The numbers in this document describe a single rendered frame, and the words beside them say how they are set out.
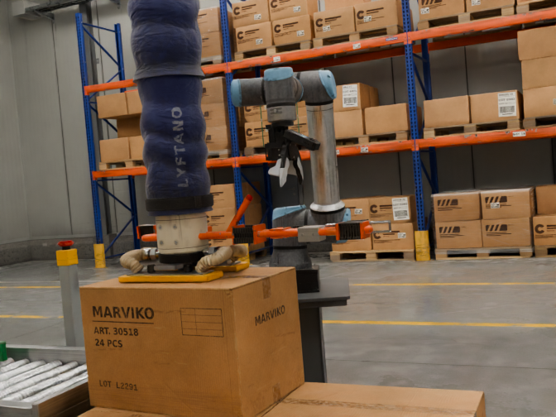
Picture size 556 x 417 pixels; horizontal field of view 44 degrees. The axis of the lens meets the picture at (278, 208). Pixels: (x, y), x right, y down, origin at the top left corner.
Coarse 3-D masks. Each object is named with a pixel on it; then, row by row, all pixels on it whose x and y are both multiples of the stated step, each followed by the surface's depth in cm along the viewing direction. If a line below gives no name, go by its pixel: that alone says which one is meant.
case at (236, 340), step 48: (96, 288) 221; (144, 288) 211; (192, 288) 202; (240, 288) 199; (288, 288) 225; (96, 336) 222; (144, 336) 212; (192, 336) 203; (240, 336) 198; (288, 336) 223; (96, 384) 224; (144, 384) 214; (192, 384) 205; (240, 384) 197; (288, 384) 222
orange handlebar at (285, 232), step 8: (208, 232) 222; (216, 232) 221; (224, 232) 220; (256, 232) 215; (264, 232) 213; (272, 232) 212; (280, 232) 211; (288, 232) 210; (296, 232) 209; (320, 232) 206; (328, 232) 205; (368, 232) 201; (144, 240) 232; (152, 240) 231
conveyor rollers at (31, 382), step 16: (0, 368) 285; (16, 368) 290; (32, 368) 287; (48, 368) 283; (64, 368) 279; (80, 368) 275; (0, 384) 261; (16, 384) 258; (32, 384) 262; (48, 384) 258; (64, 384) 254; (16, 400) 243; (32, 400) 239
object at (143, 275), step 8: (152, 264) 225; (184, 264) 218; (144, 272) 225; (152, 272) 223; (160, 272) 222; (168, 272) 220; (176, 272) 218; (184, 272) 217; (192, 272) 216; (200, 272) 214; (208, 272) 215; (216, 272) 215; (120, 280) 223; (128, 280) 222; (136, 280) 221; (144, 280) 219; (152, 280) 218; (160, 280) 217; (168, 280) 216; (176, 280) 214; (184, 280) 213; (192, 280) 212; (200, 280) 211; (208, 280) 210
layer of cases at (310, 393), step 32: (320, 384) 230; (96, 416) 215; (128, 416) 213; (160, 416) 210; (256, 416) 203; (288, 416) 201; (320, 416) 199; (352, 416) 197; (384, 416) 195; (416, 416) 193; (448, 416) 191; (480, 416) 200
